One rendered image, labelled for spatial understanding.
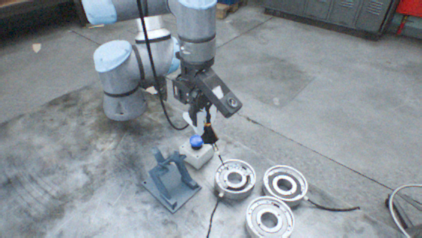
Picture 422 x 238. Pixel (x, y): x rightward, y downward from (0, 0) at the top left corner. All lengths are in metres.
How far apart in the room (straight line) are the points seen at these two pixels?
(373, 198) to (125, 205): 1.52
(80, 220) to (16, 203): 0.18
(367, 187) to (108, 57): 1.65
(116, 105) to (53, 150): 0.23
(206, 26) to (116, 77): 0.43
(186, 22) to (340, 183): 1.58
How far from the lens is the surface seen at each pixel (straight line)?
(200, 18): 0.50
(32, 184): 0.86
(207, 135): 0.66
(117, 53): 0.85
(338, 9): 3.89
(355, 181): 1.95
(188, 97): 0.61
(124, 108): 0.93
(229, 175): 0.72
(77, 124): 0.99
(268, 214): 0.67
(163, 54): 0.89
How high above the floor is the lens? 1.39
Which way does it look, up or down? 40 degrees down
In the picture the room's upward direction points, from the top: straight up
